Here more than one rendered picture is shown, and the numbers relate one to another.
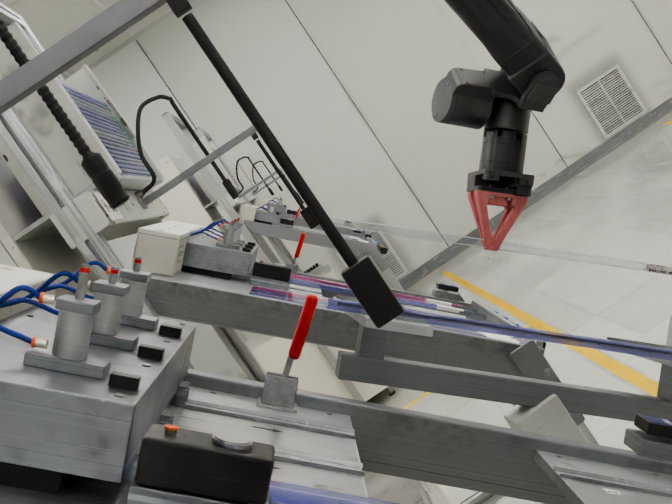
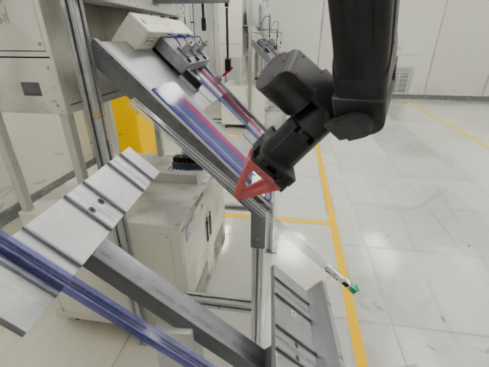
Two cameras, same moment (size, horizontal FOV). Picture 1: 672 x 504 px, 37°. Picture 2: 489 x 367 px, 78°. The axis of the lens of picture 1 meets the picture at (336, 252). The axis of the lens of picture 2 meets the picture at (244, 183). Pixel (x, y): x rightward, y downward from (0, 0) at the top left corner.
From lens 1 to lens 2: 89 cm
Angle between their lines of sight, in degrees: 23
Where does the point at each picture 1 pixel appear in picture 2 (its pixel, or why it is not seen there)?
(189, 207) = (237, 21)
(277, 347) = (236, 89)
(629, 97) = (404, 85)
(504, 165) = (282, 155)
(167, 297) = (105, 61)
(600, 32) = (415, 57)
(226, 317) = (130, 92)
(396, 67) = not seen: hidden behind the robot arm
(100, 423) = not seen: outside the picture
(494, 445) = not seen: outside the picture
